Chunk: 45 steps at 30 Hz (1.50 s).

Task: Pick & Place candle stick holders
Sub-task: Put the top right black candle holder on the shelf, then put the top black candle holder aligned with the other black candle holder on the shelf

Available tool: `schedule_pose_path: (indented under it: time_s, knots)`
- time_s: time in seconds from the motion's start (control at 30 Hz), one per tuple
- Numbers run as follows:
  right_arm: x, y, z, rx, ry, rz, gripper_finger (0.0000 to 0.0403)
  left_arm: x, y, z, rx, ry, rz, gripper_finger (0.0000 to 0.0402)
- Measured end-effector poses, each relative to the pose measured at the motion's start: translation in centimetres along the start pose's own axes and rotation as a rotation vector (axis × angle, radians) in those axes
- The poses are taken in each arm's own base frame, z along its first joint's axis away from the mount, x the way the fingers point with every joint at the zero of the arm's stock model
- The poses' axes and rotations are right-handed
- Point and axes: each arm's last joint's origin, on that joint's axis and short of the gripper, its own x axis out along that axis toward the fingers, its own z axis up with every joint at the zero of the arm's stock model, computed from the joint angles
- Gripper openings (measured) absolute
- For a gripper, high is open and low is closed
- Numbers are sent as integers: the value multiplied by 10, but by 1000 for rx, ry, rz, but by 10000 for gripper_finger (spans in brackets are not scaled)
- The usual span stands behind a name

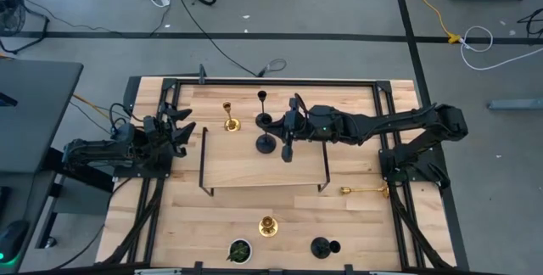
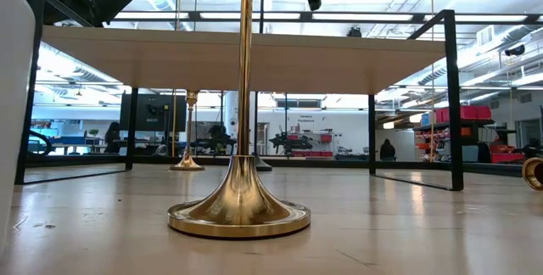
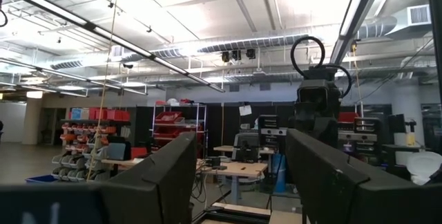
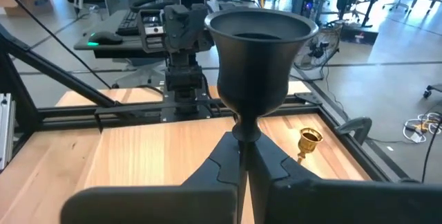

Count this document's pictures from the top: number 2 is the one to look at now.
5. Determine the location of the medium gold candlestick holder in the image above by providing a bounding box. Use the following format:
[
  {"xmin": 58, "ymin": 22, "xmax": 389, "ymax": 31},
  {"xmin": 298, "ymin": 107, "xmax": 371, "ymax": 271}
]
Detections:
[{"xmin": 169, "ymin": 90, "xmax": 205, "ymax": 172}]

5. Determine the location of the tall gold candlestick holder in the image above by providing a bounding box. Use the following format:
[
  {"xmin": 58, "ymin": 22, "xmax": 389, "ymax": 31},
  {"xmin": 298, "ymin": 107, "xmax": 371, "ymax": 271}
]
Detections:
[{"xmin": 167, "ymin": 0, "xmax": 312, "ymax": 240}]

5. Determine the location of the short gold candlestick holder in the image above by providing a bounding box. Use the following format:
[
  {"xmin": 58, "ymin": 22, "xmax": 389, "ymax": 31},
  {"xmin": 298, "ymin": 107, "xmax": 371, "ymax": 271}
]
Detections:
[{"xmin": 521, "ymin": 157, "xmax": 543, "ymax": 192}]

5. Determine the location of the black monitor screen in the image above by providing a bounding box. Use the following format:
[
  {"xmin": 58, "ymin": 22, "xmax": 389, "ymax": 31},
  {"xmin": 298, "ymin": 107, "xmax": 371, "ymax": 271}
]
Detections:
[{"xmin": 120, "ymin": 93, "xmax": 188, "ymax": 132}]

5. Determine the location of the white curved panel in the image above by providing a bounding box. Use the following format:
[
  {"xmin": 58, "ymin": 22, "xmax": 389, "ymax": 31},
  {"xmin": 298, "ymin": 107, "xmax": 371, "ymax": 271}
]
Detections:
[{"xmin": 0, "ymin": 0, "xmax": 36, "ymax": 259}]

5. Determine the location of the person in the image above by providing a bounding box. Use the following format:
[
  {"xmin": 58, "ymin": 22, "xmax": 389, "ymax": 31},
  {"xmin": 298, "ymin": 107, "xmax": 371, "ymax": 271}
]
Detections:
[
  {"xmin": 207, "ymin": 124, "xmax": 230, "ymax": 155},
  {"xmin": 378, "ymin": 137, "xmax": 397, "ymax": 161},
  {"xmin": 104, "ymin": 121, "xmax": 122, "ymax": 154}
]

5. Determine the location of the black shelf with red bins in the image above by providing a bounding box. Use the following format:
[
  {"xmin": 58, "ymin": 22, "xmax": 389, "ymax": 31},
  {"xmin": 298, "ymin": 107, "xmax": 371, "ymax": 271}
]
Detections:
[{"xmin": 413, "ymin": 104, "xmax": 496, "ymax": 162}]

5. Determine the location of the red bins pile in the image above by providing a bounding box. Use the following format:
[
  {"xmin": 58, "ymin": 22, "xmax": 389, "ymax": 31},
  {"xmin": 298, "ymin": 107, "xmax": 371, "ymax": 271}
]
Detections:
[{"xmin": 490, "ymin": 143, "xmax": 527, "ymax": 165}]

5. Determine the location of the black horizontal frame beam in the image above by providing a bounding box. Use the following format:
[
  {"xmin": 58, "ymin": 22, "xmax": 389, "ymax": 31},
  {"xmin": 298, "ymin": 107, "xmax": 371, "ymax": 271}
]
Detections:
[{"xmin": 112, "ymin": 10, "xmax": 543, "ymax": 24}]

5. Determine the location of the wooden riser with black frame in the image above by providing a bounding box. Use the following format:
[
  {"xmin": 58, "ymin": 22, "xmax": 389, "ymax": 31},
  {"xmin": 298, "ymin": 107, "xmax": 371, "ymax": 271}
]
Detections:
[{"xmin": 14, "ymin": 0, "xmax": 464, "ymax": 192}]

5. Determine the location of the wall rack with red bins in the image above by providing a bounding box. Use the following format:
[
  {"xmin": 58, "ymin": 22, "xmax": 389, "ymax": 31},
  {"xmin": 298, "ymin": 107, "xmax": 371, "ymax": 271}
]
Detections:
[{"xmin": 288, "ymin": 132, "xmax": 334, "ymax": 158}]

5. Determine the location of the black aluminium station frame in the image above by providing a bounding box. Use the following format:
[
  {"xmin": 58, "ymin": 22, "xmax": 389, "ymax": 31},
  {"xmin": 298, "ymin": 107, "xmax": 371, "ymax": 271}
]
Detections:
[{"xmin": 25, "ymin": 154, "xmax": 523, "ymax": 178}]

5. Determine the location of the black security camera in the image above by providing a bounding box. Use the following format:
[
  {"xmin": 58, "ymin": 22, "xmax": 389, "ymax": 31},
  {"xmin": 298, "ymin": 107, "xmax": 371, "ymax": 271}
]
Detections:
[{"xmin": 504, "ymin": 43, "xmax": 527, "ymax": 58}]

